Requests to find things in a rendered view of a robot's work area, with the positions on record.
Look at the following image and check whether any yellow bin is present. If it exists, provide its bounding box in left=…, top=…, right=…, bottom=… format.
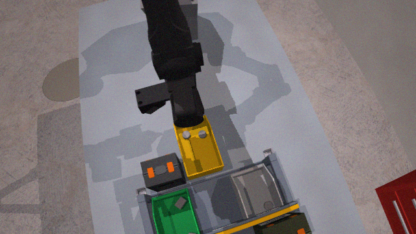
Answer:
left=174, top=116, right=224, bottom=180

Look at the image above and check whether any grey open bin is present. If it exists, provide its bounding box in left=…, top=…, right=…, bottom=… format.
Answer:
left=229, top=165, right=284, bottom=220

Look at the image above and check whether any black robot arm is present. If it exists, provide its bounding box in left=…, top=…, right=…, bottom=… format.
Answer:
left=135, top=0, right=204, bottom=127

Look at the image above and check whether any yellow flat bar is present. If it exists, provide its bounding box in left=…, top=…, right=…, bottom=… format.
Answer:
left=215, top=204, right=299, bottom=234

